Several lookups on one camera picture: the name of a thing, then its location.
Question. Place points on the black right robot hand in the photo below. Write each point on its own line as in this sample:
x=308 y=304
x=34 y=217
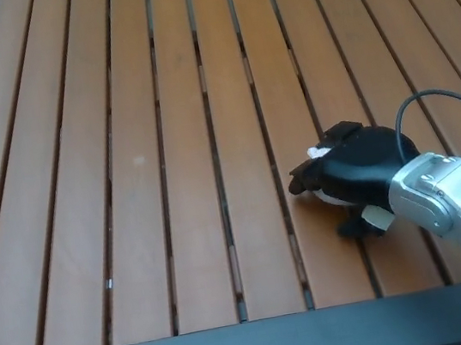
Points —
x=359 y=162

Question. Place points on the white plush dumpling with sunglasses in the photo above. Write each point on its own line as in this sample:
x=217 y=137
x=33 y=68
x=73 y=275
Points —
x=316 y=152

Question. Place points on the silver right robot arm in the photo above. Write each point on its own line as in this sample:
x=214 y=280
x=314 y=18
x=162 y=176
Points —
x=454 y=191

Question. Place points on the small metal clip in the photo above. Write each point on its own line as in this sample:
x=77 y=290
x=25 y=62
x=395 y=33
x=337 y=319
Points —
x=109 y=283

